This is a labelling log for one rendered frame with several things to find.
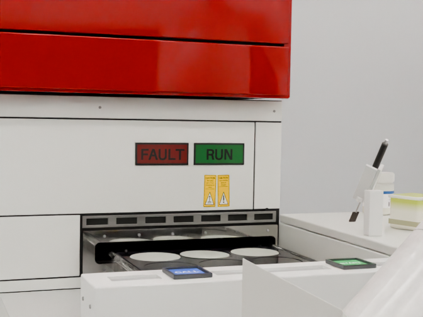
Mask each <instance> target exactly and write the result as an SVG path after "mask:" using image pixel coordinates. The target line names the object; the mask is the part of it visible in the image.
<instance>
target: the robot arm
mask: <svg viewBox="0 0 423 317"><path fill-rule="evenodd" d="M343 312H345V313H346V314H347V315H348V317H423V220H422V221H421V222H420V223H419V225H418V226H417V227H416V228H415V229H414V231H413V232H412V233H411V234H410V235H409V236H408V237H407V238H406V239H405V241H404V242H403V243H402V244H401V245H400V246H399V247H398V248H397V249H396V250H395V252H394V253H393V254H392V255H391V256H390V257H389V259H388V260H387V261H386V262H385V263H384V264H383V265H382V266H381V267H380V268H379V270H378V271H377V272H376V273H375V274H374V276H373V277H372V278H371V279H370V280H369V281H368V282H367V283H366V284H365V285H364V286H363V288H362V289H361V290H360V291H359V292H358V293H357V294H356V295H355V296H354V297H353V299H352V300H351V301H350V302H349V303H348V304H347V306H346V307H345V308H344V309H343Z"/></svg>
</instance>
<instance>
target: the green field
mask: <svg viewBox="0 0 423 317"><path fill-rule="evenodd" d="M202 163H243V145H196V164H202Z"/></svg>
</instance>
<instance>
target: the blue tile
mask: <svg viewBox="0 0 423 317"><path fill-rule="evenodd" d="M170 271H171V272H172V273H174V274H197V273H204V272H203V271H201V270H199V269H197V268H195V269H172V270H170Z"/></svg>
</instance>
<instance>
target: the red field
mask: <svg viewBox="0 0 423 317"><path fill-rule="evenodd" d="M137 163H138V164H187V145H137Z"/></svg>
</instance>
